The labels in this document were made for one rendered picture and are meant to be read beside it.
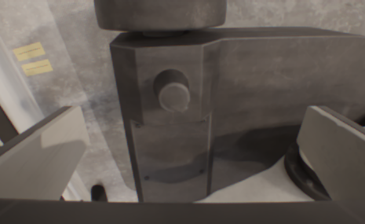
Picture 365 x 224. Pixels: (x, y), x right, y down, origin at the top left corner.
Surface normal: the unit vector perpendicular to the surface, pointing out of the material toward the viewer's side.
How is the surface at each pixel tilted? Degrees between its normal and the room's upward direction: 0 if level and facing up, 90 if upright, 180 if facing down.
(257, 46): 0
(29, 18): 0
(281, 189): 90
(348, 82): 0
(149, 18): 12
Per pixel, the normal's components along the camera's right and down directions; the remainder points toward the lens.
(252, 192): -0.02, -0.88
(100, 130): 0.14, 0.47
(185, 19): 0.35, 0.47
